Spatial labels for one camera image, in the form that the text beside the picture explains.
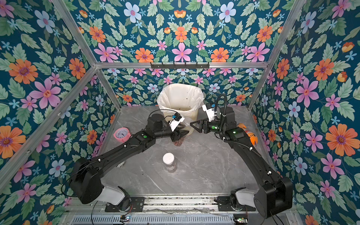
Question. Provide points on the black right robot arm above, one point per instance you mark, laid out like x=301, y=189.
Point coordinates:
x=275, y=193

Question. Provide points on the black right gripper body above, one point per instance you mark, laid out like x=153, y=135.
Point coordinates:
x=202, y=126

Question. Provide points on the black wall hook rail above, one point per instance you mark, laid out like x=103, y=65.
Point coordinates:
x=189, y=65

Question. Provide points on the jar with white lid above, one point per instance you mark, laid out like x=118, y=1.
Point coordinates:
x=169, y=161

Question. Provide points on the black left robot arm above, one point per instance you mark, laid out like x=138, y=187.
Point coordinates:
x=86, y=177

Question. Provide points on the orange plush toy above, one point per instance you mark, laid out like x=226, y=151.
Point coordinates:
x=252, y=136

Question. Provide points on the white plastic bin liner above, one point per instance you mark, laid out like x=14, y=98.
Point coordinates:
x=180, y=97

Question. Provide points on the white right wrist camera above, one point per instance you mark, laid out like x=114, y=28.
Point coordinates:
x=210, y=111

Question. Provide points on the clear jar with dried flowers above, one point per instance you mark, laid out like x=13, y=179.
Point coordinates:
x=179, y=142

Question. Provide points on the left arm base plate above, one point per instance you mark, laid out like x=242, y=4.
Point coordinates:
x=129, y=204

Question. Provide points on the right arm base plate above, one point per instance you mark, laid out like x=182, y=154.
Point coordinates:
x=224, y=204

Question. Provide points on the cream ribbed trash bin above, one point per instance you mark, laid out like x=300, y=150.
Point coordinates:
x=190, y=115

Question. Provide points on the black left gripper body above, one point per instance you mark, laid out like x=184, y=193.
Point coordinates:
x=174, y=136

